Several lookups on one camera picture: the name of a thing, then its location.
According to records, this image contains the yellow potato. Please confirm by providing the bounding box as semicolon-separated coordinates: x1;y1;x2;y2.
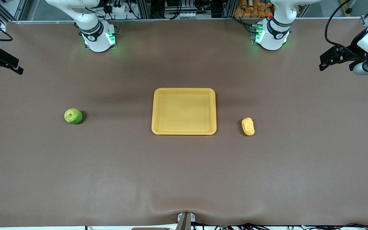
241;118;255;136

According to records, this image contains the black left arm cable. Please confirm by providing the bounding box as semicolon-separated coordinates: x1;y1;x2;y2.
325;0;363;56

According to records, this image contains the large table cover mat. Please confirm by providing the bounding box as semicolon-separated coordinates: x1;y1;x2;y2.
0;18;368;228

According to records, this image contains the yellow plastic tray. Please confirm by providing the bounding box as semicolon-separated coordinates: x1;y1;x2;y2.
151;88;217;135

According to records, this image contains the yellow stand leg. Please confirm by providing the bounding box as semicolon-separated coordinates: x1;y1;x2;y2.
340;0;353;14

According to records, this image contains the aluminium table edge rail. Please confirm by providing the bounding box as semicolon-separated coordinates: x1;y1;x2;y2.
7;17;363;25

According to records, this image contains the green apple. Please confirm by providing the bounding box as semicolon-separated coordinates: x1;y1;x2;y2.
64;108;83;125

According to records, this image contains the white power strip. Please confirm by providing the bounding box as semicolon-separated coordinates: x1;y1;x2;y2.
106;2;130;14

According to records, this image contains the orange packets pile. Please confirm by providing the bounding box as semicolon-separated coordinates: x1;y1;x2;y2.
234;0;274;19

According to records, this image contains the grey control box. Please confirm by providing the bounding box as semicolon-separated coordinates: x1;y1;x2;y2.
164;0;204;19

